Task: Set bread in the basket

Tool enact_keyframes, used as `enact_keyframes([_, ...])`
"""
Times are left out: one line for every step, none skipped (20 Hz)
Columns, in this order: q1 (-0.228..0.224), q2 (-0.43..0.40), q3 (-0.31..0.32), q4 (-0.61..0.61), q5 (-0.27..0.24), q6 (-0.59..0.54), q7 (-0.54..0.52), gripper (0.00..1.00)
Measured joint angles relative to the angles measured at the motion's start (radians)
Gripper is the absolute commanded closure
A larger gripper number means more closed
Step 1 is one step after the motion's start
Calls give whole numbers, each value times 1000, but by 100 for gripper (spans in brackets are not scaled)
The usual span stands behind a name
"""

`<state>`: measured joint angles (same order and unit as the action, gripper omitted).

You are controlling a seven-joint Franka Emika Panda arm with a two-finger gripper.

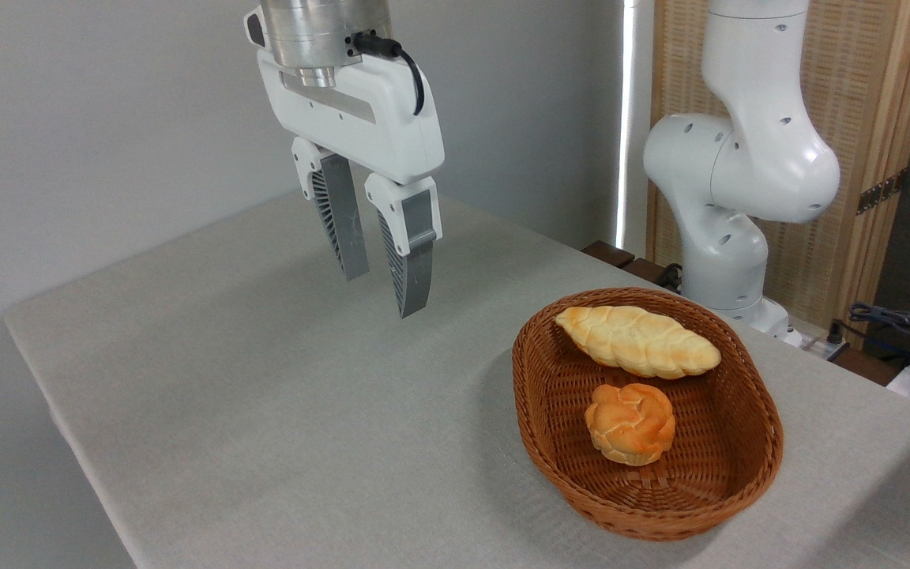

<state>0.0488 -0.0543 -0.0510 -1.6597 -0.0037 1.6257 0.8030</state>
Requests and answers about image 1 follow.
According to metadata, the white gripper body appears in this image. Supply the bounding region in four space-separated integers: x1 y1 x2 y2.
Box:
244 6 446 187

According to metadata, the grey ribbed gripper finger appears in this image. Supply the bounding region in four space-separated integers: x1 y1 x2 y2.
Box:
290 136 371 283
364 172 445 320

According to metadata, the long braided bread loaf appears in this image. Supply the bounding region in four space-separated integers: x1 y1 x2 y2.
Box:
554 304 723 381

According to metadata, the round knotted bread roll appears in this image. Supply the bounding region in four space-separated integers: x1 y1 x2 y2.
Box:
584 382 676 467

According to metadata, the brown oval wicker basket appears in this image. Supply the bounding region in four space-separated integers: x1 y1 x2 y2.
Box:
511 287 784 543

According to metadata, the dark brown wooden block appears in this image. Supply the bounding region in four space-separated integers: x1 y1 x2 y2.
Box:
621 257 679 288
581 240 636 269

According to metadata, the grey tablecloth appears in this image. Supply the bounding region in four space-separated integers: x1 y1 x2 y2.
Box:
2 190 910 569

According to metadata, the white power strip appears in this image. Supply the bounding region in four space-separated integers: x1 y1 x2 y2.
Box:
796 330 851 361

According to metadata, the dark metal screen hinge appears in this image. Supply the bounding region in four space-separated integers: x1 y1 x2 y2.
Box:
856 169 908 216

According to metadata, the wooden woven folding screen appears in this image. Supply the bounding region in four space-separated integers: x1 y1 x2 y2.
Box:
648 0 910 350

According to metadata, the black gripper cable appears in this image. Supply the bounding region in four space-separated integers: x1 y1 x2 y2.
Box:
352 32 427 118

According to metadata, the blue grey cable bundle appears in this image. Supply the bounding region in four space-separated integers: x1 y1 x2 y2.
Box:
848 302 910 349

